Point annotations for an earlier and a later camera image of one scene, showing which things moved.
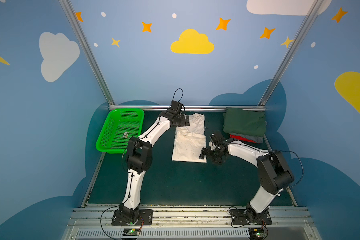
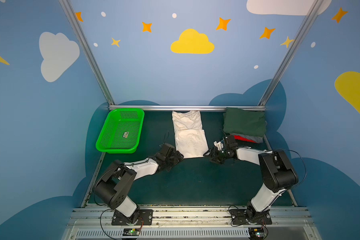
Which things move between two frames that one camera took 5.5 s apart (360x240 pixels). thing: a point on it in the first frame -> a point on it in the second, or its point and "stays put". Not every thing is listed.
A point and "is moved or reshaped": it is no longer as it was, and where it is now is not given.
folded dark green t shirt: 249,122 stays put
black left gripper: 183,120 -> 174,157
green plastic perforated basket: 121,125 stays put
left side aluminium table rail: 89,188 stays put
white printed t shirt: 190,142 is moved or reshaped
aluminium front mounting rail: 94,222 stays put
